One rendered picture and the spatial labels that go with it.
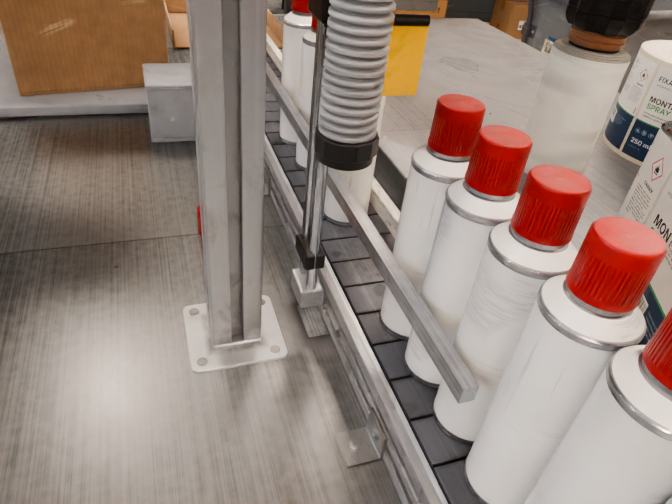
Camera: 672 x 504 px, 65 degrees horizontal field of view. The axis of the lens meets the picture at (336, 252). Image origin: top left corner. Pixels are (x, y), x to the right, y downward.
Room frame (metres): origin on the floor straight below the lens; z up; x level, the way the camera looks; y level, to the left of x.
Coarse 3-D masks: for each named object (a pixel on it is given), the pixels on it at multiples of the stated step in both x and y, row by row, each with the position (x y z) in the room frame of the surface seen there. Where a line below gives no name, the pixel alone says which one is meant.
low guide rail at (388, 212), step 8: (272, 48) 0.99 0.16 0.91; (272, 56) 0.99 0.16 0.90; (280, 56) 0.95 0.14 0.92; (280, 64) 0.93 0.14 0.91; (376, 184) 0.53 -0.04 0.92; (376, 192) 0.51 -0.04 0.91; (384, 192) 0.52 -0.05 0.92; (376, 200) 0.51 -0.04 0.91; (384, 200) 0.50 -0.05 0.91; (376, 208) 0.51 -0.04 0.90; (384, 208) 0.49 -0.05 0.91; (392, 208) 0.48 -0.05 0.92; (384, 216) 0.48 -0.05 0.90; (392, 216) 0.47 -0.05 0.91; (392, 224) 0.47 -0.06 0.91; (392, 232) 0.46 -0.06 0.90
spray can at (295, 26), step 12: (300, 0) 0.69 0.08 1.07; (300, 12) 0.68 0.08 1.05; (288, 24) 0.68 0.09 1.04; (300, 24) 0.68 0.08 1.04; (288, 36) 0.68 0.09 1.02; (300, 36) 0.68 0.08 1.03; (288, 48) 0.68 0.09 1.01; (300, 48) 0.68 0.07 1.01; (288, 60) 0.68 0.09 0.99; (300, 60) 0.68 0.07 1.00; (288, 72) 0.68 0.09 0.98; (300, 72) 0.68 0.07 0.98; (288, 84) 0.68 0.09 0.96; (288, 120) 0.68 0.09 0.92; (288, 132) 0.68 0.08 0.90
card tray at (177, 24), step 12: (168, 0) 1.47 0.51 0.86; (180, 0) 1.48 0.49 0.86; (168, 12) 1.47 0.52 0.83; (180, 12) 1.48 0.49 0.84; (168, 24) 1.29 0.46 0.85; (180, 24) 1.37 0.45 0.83; (276, 24) 1.37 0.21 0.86; (180, 36) 1.27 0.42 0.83; (276, 36) 1.37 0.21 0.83; (180, 48) 1.19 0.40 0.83
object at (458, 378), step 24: (288, 96) 0.64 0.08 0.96; (336, 192) 0.43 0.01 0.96; (360, 216) 0.39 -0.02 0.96; (360, 240) 0.37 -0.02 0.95; (384, 264) 0.32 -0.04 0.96; (408, 288) 0.30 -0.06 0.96; (408, 312) 0.28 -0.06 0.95; (432, 336) 0.25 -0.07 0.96; (432, 360) 0.24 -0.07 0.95; (456, 360) 0.23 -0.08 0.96; (456, 384) 0.22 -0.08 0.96
